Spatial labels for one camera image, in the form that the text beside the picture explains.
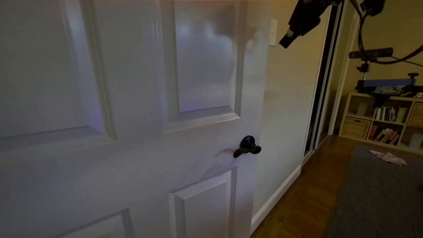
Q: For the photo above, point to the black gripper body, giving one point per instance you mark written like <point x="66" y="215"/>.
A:
<point x="312" y="11"/>

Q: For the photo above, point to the white panelled door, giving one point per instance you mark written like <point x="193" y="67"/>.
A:
<point x="123" y="133"/>

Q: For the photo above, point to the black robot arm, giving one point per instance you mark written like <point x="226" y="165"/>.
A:
<point x="371" y="6"/>

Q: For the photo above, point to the sliding closet door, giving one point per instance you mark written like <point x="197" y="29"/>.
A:
<point x="324" y="84"/>

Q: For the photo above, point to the white cube bookshelf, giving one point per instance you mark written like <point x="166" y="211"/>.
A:
<point x="350" y="113"/>

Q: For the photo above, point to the blue bar with black clamps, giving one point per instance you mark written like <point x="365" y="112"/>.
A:
<point x="387" y="84"/>

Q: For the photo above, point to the woven storage basket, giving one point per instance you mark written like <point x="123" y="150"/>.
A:
<point x="354" y="128"/>

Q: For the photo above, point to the row of upright pale books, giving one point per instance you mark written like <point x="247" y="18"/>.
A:
<point x="387" y="115"/>

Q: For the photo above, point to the leaning red and orange books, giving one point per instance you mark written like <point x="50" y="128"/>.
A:
<point x="383" y="136"/>

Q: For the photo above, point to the white patterned cloth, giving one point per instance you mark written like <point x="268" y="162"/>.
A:
<point x="388" y="158"/>

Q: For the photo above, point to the white baseboard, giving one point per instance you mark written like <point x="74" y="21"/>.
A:
<point x="275" y="200"/>

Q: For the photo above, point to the grey floor rug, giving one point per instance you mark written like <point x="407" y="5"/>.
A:
<point x="378" y="199"/>

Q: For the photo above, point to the white wall switch plate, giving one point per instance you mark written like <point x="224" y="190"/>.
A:
<point x="272" y="33"/>

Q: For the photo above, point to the black bar camera on mount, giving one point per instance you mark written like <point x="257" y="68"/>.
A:
<point x="370" y="54"/>

